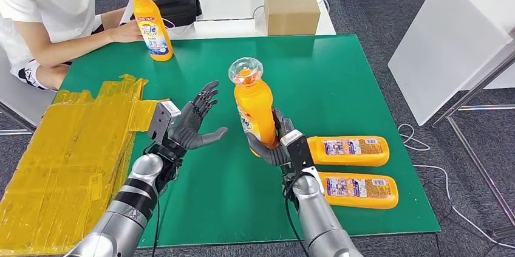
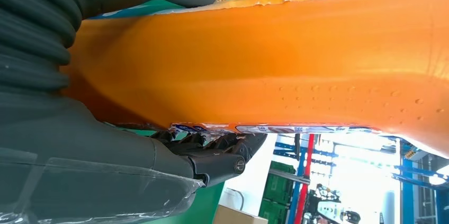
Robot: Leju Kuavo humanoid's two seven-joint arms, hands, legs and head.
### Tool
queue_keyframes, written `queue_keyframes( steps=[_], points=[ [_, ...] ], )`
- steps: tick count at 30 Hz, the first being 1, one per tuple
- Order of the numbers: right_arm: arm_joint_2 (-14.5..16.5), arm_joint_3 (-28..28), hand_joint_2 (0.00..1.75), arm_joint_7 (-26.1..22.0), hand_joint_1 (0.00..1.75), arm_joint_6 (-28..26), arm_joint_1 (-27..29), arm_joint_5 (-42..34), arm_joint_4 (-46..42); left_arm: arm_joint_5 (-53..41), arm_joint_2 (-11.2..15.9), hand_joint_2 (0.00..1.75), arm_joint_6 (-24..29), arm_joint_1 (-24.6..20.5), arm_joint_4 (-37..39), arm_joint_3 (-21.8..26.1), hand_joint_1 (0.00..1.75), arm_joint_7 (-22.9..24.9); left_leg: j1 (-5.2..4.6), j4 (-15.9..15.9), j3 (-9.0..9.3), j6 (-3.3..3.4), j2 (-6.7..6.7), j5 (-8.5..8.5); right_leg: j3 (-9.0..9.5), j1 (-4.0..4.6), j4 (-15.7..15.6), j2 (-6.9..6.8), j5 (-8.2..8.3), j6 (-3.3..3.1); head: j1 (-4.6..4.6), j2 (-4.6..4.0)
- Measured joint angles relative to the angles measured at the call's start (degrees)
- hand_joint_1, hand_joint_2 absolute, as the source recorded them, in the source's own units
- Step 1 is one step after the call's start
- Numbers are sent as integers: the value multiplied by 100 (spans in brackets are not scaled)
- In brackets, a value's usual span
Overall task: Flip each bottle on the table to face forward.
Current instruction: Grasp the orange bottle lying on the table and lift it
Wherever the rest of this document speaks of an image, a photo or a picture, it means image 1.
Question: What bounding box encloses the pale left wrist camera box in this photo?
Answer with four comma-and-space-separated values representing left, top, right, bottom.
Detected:
146, 100, 182, 145

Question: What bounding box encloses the orange detergent bottle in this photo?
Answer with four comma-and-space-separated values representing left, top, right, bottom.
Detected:
306, 135, 390, 168
228, 57, 279, 157
318, 171, 399, 210
126, 0, 174, 62

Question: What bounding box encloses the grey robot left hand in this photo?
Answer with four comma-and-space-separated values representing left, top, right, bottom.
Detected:
168, 81, 229, 151

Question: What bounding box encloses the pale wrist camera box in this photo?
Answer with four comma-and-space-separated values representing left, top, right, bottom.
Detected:
146, 100, 182, 145
279, 129, 315, 171

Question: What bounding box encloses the brown cardboard box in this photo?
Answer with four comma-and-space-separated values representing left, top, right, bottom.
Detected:
264, 0, 321, 36

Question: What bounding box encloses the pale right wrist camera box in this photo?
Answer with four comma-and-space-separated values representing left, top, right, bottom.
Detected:
279, 129, 315, 171

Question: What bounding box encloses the person's right hand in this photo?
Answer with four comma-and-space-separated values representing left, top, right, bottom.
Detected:
111, 19, 143, 44

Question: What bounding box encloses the grey bench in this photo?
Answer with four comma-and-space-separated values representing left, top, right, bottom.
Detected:
0, 46, 59, 135

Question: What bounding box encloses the yellow taped cardboard sheet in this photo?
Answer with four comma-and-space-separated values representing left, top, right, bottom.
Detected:
0, 74, 172, 256

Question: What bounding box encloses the green table mat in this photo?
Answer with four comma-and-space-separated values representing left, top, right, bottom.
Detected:
60, 35, 442, 248

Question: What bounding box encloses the white thin panel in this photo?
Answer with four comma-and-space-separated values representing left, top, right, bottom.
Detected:
120, 0, 139, 24

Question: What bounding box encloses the black carry bag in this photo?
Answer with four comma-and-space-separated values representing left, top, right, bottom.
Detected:
149, 0, 203, 29

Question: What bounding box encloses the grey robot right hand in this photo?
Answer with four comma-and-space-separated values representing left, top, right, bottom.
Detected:
245, 106, 296, 168

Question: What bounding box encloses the large white table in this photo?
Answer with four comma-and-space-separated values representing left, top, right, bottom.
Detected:
387, 0, 515, 126

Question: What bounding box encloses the white floor cable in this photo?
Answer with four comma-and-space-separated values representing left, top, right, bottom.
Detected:
397, 123, 515, 250

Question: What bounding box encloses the metal stand frame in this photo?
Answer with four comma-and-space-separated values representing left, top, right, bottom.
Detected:
431, 47, 515, 228

